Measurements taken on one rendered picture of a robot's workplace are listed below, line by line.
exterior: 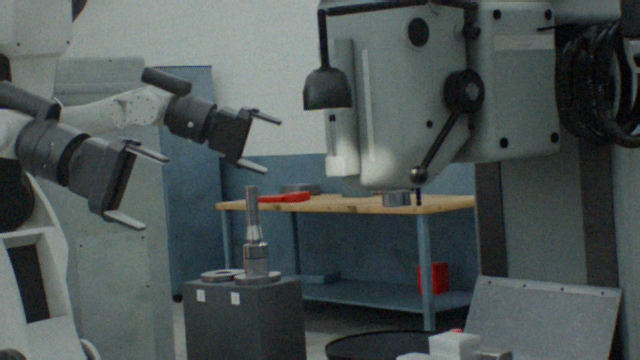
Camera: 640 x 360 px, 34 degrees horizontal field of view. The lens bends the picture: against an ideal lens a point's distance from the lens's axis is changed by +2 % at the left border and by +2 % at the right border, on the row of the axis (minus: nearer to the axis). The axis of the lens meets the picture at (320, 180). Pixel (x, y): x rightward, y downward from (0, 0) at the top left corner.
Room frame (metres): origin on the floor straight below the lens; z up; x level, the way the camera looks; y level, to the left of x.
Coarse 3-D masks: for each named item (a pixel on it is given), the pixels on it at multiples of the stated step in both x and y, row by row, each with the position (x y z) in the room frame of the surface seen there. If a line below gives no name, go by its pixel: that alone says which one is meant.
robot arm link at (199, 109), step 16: (192, 112) 2.06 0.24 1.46; (208, 112) 2.06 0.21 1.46; (224, 112) 2.06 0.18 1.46; (240, 112) 2.06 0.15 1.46; (192, 128) 2.06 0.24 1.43; (208, 128) 2.07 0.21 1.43; (224, 128) 2.07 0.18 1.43; (240, 128) 2.06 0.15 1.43; (208, 144) 2.08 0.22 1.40; (224, 144) 2.08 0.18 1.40; (240, 144) 2.07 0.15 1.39; (224, 160) 2.09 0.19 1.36
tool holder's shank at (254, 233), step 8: (248, 192) 1.98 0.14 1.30; (256, 192) 1.99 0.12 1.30; (248, 200) 1.99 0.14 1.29; (256, 200) 1.99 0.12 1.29; (248, 208) 1.99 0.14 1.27; (256, 208) 1.99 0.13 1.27; (248, 216) 1.99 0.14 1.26; (256, 216) 1.99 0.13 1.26; (248, 224) 1.99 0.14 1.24; (256, 224) 1.99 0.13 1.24; (248, 232) 1.99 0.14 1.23; (256, 232) 1.98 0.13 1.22; (256, 240) 1.98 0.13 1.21
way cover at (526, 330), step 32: (480, 288) 2.04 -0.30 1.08; (512, 288) 1.98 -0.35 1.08; (544, 288) 1.93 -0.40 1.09; (576, 288) 1.88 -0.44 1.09; (608, 288) 1.83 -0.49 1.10; (480, 320) 2.00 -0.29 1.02; (512, 320) 1.95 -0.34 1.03; (544, 320) 1.90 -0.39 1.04; (576, 320) 1.85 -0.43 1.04; (608, 320) 1.81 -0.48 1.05; (512, 352) 1.92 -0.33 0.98; (544, 352) 1.87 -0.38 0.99; (576, 352) 1.82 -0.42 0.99; (608, 352) 1.78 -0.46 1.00
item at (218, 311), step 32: (192, 288) 2.04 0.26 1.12; (224, 288) 1.97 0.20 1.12; (256, 288) 1.92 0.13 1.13; (288, 288) 1.97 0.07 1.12; (192, 320) 2.04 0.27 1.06; (224, 320) 1.98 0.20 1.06; (256, 320) 1.91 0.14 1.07; (288, 320) 1.97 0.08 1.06; (192, 352) 2.05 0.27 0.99; (224, 352) 1.98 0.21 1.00; (256, 352) 1.92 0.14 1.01; (288, 352) 1.96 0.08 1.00
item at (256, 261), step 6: (246, 252) 1.98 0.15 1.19; (252, 252) 1.97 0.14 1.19; (258, 252) 1.97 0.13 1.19; (264, 252) 1.98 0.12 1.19; (246, 258) 1.98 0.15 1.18; (252, 258) 1.97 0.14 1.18; (258, 258) 1.97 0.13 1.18; (264, 258) 1.98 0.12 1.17; (246, 264) 1.98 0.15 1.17; (252, 264) 1.97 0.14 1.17; (258, 264) 1.97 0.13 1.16; (264, 264) 1.98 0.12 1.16; (246, 270) 1.98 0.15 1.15; (252, 270) 1.97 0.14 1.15; (258, 270) 1.97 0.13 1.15; (264, 270) 1.98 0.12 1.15; (246, 276) 1.99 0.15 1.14; (252, 276) 1.97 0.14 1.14; (258, 276) 1.97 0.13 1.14
